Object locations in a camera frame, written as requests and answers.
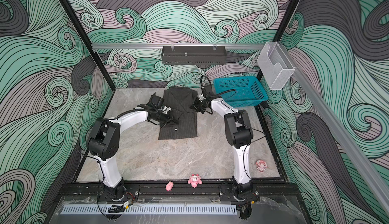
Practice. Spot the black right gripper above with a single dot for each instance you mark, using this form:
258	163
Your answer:
195	106

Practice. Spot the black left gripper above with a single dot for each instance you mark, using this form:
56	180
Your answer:
170	117

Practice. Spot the dark grey pinstripe shirt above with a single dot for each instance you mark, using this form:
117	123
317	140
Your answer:
180	99

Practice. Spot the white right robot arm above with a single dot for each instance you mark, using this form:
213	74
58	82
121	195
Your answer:
238	133

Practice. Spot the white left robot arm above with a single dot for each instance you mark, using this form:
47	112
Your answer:
104	140

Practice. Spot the teal plastic basket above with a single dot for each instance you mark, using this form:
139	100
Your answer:
241	91

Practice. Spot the small pink toy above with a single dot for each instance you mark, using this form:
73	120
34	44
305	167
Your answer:
169	186

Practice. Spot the pink plush pig toy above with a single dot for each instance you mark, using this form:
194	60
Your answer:
194	180

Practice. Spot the pink white figurine toy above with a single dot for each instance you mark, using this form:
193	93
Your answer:
261	166

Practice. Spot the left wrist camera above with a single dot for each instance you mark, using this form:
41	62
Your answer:
165	109

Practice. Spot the black wall shelf tray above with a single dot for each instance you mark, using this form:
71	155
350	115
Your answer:
201	55

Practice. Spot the aluminium wall rail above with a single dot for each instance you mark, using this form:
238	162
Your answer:
147	46

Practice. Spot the clear plastic wall bin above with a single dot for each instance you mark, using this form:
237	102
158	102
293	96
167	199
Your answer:
276	65

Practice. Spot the white slotted cable duct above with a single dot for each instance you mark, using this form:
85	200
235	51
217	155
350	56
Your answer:
188	209

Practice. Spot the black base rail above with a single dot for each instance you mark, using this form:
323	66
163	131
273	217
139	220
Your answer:
221	189

